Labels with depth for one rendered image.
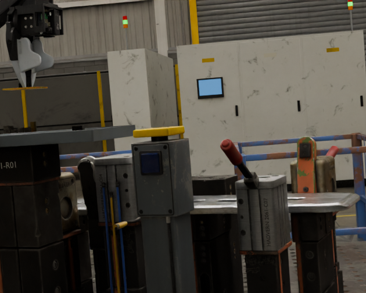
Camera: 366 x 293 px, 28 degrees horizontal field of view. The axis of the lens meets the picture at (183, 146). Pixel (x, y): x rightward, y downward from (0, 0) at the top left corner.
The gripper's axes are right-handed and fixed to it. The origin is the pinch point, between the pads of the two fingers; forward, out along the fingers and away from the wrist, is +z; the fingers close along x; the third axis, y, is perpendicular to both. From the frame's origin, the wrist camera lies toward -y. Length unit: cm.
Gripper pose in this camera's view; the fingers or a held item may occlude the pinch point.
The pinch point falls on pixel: (24, 81)
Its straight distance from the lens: 144.7
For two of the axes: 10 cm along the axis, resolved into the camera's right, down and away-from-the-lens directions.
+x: 3.5, -0.6, 9.3
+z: 0.4, 10.0, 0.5
